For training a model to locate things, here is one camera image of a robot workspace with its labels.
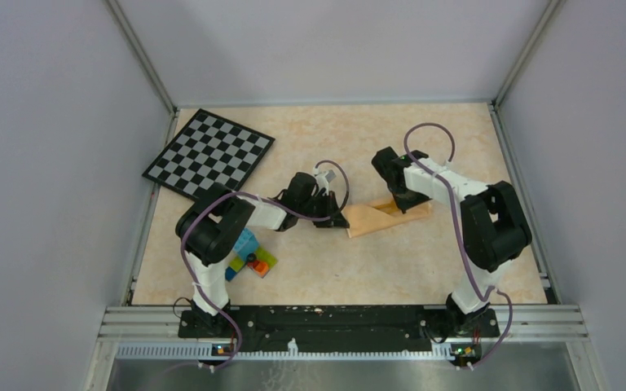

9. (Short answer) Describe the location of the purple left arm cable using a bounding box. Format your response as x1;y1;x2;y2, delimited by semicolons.
179;159;352;373

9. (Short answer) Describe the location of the orange cloth napkin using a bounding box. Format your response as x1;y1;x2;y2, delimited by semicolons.
342;201;432;239

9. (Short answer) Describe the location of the colourful toy block pile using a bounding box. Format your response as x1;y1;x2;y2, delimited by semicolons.
225;228;278;282

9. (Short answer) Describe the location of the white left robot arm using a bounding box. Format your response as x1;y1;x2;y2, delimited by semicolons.
175;169;349;337

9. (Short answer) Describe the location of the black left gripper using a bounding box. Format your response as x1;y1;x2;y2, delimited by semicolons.
298;191;350;229

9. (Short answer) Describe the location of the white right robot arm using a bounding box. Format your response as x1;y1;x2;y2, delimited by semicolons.
372;147;532;336

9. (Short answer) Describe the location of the black white checkerboard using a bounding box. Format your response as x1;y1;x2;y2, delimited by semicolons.
143;109;276;200

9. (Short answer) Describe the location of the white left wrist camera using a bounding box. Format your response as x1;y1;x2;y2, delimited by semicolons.
313;168;337;196

